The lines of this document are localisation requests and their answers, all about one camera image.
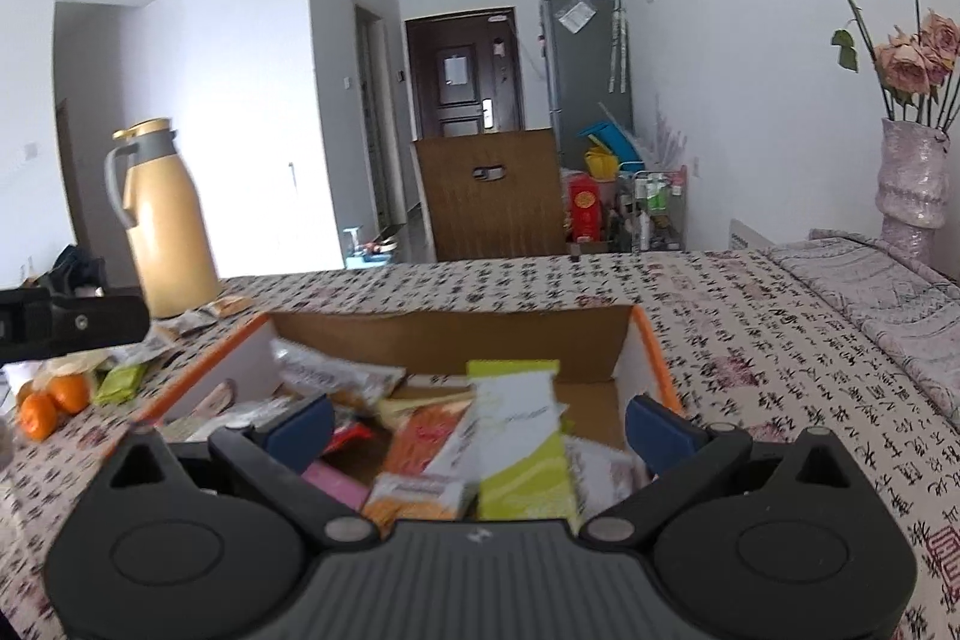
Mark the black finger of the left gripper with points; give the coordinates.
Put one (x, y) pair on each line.
(37, 325)

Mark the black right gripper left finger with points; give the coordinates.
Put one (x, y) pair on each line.
(268, 461)

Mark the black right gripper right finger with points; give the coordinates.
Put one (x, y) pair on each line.
(688, 464)

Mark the silver snack packet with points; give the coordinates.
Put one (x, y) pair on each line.
(304, 366)

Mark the orange cracker snack packet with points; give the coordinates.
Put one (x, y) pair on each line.
(396, 497)

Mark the green white snack bag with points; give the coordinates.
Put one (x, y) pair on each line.
(523, 470)

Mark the pink snack bag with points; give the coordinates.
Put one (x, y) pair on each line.
(338, 485)

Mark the orange tangerine rear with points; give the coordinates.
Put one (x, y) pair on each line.
(70, 393)

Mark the orange tangerine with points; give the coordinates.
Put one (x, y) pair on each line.
(38, 416)
(70, 393)

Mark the orange tangerine front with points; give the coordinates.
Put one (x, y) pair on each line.
(38, 416)

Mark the beige thermos jug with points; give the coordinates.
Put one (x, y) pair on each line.
(157, 204)

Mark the red pumpkin cardboard box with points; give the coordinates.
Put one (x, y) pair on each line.
(427, 424)

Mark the calligraphy print tablecloth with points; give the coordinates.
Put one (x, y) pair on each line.
(830, 332)

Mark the red gift box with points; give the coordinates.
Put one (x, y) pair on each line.
(586, 219)

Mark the wooden chair back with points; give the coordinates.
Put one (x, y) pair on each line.
(493, 196)

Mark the pink textured vase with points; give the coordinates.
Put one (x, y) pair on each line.
(913, 187)

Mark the grey refrigerator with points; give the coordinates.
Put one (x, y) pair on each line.
(588, 71)

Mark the dark brown entrance door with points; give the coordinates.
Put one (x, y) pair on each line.
(465, 73)

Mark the wire storage rack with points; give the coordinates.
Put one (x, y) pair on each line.
(659, 210)

